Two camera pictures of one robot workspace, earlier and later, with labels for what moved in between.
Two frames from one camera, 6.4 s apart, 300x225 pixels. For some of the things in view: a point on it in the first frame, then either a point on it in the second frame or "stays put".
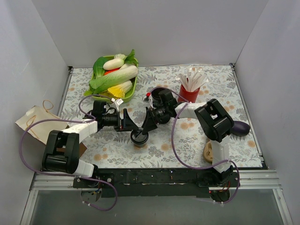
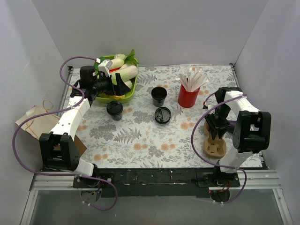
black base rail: (148, 182) stays put
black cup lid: (140, 138) to (114, 108)
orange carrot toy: (109, 71) stays put
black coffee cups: (155, 95) stays put
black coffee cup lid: (165, 117) stays put
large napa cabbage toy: (125, 73) stays put
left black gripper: (124, 119) to (114, 84)
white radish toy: (113, 63) stays put
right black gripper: (150, 116) to (217, 123)
